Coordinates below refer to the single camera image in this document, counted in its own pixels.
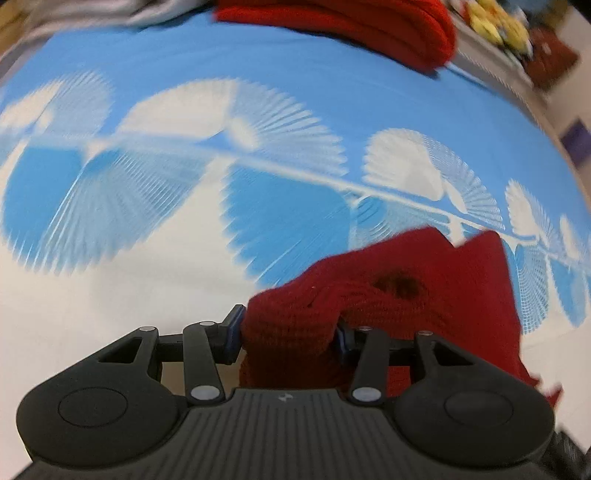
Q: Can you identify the blue white printed bedsheet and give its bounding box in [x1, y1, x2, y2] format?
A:
[0, 9, 591, 480]

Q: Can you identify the pile of red knit clothes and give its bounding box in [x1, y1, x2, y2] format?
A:
[214, 0, 458, 73]

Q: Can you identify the purple object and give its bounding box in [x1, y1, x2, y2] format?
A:
[560, 118, 591, 163]

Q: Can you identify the small red knit garment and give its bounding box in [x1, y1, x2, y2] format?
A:
[238, 226, 565, 412]

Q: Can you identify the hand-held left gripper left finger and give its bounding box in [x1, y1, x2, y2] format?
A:
[85, 304, 247, 407]

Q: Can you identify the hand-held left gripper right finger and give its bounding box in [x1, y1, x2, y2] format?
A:
[335, 322, 486, 407]

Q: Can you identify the folded white blanket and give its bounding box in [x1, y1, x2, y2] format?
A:
[0, 0, 219, 51]

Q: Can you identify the yellow plush toy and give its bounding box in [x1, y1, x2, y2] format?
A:
[455, 0, 533, 57]

